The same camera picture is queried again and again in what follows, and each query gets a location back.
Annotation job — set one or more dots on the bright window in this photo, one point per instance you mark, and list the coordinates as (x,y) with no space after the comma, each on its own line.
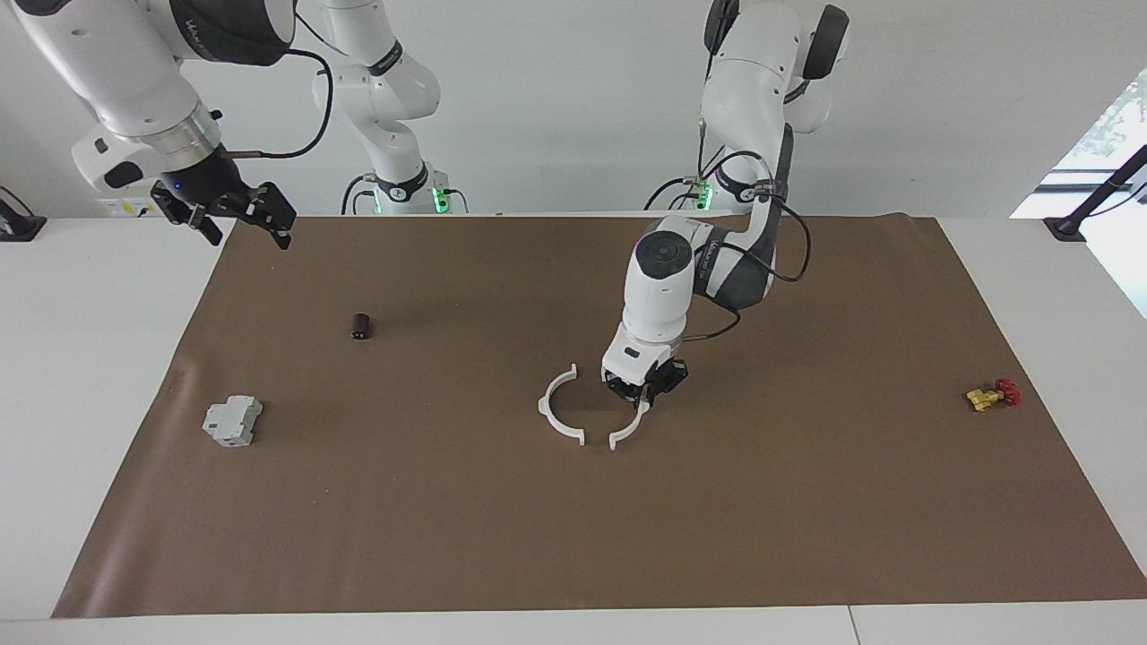
(1102,152)

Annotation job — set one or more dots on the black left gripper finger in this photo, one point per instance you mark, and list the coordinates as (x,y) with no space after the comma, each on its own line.
(647,399)
(618,391)

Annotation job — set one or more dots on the grey circuit breaker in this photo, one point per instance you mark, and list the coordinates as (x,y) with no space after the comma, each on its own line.
(231,421)

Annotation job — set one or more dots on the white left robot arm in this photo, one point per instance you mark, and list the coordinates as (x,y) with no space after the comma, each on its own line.
(762,90)

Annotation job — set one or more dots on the black camera stand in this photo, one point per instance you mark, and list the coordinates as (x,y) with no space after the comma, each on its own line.
(20,228)
(1071,224)

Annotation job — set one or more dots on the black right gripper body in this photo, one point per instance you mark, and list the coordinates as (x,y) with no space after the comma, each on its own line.
(206,184)

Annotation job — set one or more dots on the brown table mat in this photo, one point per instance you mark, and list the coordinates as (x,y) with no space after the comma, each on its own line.
(573,520)

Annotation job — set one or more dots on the white wall outlet strip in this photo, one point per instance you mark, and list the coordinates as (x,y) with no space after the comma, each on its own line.
(125,208)

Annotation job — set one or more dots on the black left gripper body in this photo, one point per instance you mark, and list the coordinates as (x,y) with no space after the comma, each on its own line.
(668,376)

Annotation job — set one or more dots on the small dark brown cylinder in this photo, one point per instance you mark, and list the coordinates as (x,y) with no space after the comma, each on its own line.
(362,327)

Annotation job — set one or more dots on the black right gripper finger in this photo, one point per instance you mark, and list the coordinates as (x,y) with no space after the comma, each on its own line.
(210,227)
(280,215)

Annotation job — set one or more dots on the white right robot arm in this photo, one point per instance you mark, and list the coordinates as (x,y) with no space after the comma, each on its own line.
(116,63)

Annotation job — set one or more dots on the white half pipe clamp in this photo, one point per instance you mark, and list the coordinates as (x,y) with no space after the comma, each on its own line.
(630,433)
(548,408)

